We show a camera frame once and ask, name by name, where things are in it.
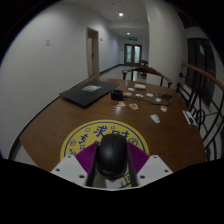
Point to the round yellow blue mouse pad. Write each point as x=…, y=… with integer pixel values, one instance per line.
x=100, y=128

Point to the glass double door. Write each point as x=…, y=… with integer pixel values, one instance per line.
x=132, y=54

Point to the white side door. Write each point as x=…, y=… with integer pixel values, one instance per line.
x=92, y=53

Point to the black computer mouse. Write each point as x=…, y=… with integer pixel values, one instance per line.
x=112, y=155

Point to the dark framed window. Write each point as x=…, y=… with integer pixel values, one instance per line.
x=198, y=66

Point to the round ceiling lights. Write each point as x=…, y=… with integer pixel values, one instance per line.
x=120, y=14

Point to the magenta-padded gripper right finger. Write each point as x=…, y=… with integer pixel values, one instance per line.
x=153, y=168

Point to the black railing with wooden handrail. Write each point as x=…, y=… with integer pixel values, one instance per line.
x=203, y=71

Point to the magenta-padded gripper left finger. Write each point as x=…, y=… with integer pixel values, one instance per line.
x=70, y=168

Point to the small black box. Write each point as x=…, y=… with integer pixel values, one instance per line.
x=116, y=95

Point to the small beige packet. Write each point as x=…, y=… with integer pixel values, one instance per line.
x=133, y=106
x=121, y=104

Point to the large white packet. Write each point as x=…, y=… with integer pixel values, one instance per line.
x=140, y=86

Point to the brown wooden armchair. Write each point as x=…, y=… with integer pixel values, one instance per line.
x=146, y=69

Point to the green exit sign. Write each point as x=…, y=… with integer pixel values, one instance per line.
x=133, y=38

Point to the white wall switch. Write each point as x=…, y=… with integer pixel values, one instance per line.
x=47, y=43

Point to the black closed laptop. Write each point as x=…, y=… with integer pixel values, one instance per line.
x=83, y=94

